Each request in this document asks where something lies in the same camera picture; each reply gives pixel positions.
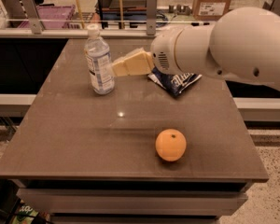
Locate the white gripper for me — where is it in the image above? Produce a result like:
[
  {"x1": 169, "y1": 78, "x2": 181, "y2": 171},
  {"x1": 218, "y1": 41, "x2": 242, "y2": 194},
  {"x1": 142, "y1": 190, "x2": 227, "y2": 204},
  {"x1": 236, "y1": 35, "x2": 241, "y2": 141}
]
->
[{"x1": 111, "y1": 26, "x2": 185, "y2": 77}]

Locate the clear blue-label plastic bottle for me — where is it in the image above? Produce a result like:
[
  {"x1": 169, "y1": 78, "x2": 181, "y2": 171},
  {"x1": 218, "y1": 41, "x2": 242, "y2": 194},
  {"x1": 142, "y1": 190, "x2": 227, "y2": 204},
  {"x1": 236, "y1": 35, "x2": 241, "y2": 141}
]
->
[{"x1": 84, "y1": 23, "x2": 115, "y2": 95}]

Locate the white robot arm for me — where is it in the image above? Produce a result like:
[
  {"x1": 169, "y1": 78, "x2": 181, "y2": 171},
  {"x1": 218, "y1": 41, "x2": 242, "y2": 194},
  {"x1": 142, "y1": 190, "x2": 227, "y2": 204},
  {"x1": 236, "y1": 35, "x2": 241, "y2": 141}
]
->
[{"x1": 111, "y1": 7, "x2": 280, "y2": 91}]

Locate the blue crumpled chip bag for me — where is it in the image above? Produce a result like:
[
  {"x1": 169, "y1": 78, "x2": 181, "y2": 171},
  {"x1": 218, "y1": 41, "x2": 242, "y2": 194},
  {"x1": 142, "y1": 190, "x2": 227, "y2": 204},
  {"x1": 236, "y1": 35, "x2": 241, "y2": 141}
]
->
[{"x1": 147, "y1": 68, "x2": 202, "y2": 97}]

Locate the yellow pole middle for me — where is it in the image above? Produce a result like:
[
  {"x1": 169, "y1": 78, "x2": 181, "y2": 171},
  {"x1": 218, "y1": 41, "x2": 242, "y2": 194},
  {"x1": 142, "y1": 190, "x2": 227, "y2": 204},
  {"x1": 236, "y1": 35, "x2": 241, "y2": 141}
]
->
[{"x1": 119, "y1": 0, "x2": 125, "y2": 29}]

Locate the yellow pole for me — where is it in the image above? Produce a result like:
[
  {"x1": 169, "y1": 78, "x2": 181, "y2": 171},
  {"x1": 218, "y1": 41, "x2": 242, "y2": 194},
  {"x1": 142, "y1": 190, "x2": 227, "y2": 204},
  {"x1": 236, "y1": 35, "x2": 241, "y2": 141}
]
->
[
  {"x1": 76, "y1": 0, "x2": 85, "y2": 29},
  {"x1": 119, "y1": 0, "x2": 125, "y2": 29}
]

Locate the cardboard box with label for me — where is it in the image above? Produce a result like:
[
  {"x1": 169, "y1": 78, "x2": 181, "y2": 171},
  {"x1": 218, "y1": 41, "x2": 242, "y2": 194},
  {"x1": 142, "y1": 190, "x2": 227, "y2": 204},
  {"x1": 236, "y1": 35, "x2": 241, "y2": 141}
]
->
[{"x1": 192, "y1": 0, "x2": 231, "y2": 21}]

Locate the orange fruit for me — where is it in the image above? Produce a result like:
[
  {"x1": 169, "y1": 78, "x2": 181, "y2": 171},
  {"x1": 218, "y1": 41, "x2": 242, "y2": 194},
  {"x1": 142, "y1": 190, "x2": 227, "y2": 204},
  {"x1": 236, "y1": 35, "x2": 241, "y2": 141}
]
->
[{"x1": 155, "y1": 129, "x2": 187, "y2": 161}]

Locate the yellow pole left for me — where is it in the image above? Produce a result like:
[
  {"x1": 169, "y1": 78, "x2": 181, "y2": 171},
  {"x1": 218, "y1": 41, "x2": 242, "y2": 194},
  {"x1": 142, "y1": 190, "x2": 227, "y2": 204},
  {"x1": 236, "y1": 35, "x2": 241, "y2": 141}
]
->
[{"x1": 76, "y1": 0, "x2": 85, "y2": 29}]

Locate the purple plastic crate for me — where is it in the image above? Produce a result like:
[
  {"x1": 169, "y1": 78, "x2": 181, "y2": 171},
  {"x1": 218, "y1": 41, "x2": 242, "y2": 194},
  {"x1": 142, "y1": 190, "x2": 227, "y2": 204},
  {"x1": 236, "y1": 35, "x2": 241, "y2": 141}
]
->
[{"x1": 17, "y1": 4, "x2": 77, "y2": 30}]

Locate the grey table drawer base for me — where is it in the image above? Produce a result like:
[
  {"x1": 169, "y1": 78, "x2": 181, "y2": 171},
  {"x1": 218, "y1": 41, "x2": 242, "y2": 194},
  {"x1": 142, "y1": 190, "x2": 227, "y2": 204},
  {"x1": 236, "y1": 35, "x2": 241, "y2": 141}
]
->
[{"x1": 17, "y1": 188, "x2": 247, "y2": 218}]

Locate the green snack bag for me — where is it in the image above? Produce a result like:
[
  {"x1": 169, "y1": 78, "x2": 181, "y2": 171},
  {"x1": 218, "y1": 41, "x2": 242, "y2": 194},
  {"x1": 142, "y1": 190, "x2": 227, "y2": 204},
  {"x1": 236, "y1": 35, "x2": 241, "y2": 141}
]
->
[{"x1": 11, "y1": 204, "x2": 45, "y2": 224}]

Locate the grey metal bracket middle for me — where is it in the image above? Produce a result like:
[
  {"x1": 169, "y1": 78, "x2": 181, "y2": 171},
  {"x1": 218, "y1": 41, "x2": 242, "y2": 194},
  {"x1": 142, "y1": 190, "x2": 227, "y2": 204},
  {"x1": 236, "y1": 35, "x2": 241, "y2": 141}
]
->
[{"x1": 147, "y1": 0, "x2": 158, "y2": 35}]

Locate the grey metal bracket left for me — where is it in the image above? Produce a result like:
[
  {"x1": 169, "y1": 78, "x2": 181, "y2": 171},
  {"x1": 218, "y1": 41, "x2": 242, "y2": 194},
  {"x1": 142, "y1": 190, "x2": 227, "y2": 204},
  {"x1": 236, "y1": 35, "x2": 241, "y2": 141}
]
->
[{"x1": 21, "y1": 0, "x2": 43, "y2": 35}]

